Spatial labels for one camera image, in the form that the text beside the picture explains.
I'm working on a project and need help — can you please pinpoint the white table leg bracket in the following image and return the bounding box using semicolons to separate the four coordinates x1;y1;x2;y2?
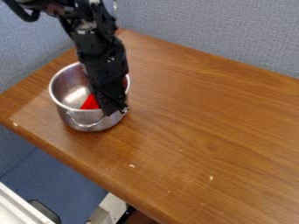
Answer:
86;193;127;224

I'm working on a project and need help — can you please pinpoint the metal pot with handle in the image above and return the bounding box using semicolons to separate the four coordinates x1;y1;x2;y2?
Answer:
49;62;126;132

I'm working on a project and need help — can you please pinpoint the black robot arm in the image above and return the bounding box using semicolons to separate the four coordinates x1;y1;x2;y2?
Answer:
3;0;129;116

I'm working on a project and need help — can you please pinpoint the black object near floor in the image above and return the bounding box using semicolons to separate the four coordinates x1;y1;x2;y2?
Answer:
29;199;62;224

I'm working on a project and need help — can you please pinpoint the red rectangular block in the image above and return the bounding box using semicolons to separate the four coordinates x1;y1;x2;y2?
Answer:
81;94;101;109

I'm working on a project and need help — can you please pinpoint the white furniture edge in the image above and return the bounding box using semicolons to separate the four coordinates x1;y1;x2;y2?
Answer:
0;182;55;224

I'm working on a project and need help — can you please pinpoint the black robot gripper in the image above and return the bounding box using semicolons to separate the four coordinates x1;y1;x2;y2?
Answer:
58;0;129;116

